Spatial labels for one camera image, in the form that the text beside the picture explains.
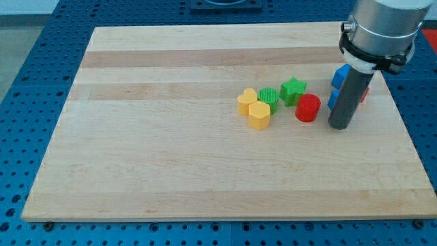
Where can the red cylinder block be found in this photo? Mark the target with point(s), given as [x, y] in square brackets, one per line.
[308, 107]

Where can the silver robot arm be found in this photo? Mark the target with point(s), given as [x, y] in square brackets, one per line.
[380, 34]

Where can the yellow heart block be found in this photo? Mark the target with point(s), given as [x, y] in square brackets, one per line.
[248, 97]

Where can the yellow hexagon block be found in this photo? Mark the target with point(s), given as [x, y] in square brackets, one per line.
[259, 115]

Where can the green cylinder block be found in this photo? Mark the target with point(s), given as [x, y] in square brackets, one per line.
[269, 96]

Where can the wooden board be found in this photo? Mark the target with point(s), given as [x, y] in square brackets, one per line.
[150, 132]

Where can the green star block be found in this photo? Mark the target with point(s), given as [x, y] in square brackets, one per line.
[291, 91]

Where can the lower blue block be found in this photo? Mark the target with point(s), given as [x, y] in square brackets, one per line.
[333, 99]

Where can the blue block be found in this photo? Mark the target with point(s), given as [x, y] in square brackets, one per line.
[339, 76]
[333, 99]

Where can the upper blue block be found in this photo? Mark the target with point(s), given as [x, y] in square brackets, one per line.
[339, 76]

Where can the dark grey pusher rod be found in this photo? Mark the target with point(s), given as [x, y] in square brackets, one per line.
[351, 93]

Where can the red block behind rod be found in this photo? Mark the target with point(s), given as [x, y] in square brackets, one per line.
[364, 95]

